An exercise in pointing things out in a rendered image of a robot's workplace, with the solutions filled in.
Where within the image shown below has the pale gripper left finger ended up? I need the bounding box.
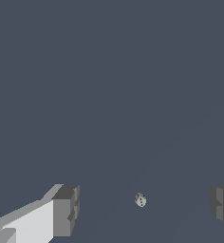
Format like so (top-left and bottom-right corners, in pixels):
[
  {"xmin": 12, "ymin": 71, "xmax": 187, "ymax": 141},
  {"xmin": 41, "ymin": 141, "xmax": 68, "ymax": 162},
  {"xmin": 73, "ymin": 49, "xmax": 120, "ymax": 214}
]
[{"xmin": 0, "ymin": 183, "xmax": 81, "ymax": 243}]

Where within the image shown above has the small white spotted die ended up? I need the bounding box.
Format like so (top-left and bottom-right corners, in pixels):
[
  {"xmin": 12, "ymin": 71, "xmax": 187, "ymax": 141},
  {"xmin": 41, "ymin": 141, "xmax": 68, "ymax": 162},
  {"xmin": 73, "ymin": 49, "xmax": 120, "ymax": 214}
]
[{"xmin": 134, "ymin": 192, "xmax": 148, "ymax": 209}]

